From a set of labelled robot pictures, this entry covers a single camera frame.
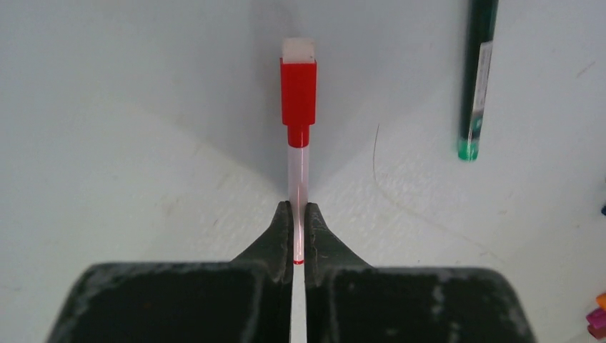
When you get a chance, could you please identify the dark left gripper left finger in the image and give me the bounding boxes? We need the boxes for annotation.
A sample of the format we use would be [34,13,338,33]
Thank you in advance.
[48,202,293,342]

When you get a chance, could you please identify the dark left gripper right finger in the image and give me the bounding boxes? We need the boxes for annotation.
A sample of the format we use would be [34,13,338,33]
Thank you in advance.
[304,203,535,342]

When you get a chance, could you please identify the red cap marker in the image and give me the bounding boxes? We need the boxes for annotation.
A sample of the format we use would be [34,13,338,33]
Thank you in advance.
[280,37,317,265]

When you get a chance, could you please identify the magenta pen cap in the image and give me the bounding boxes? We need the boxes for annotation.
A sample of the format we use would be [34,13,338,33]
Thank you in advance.
[585,308,605,330]

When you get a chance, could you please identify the orange pen cap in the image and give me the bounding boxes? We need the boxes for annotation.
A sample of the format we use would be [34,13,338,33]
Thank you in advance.
[595,292,606,312]

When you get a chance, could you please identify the brown pen cap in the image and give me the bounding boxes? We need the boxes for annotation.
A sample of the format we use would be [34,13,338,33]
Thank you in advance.
[587,325,606,340]

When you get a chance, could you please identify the dark green marker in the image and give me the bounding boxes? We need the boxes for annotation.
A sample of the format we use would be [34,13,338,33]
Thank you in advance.
[457,0,499,161]

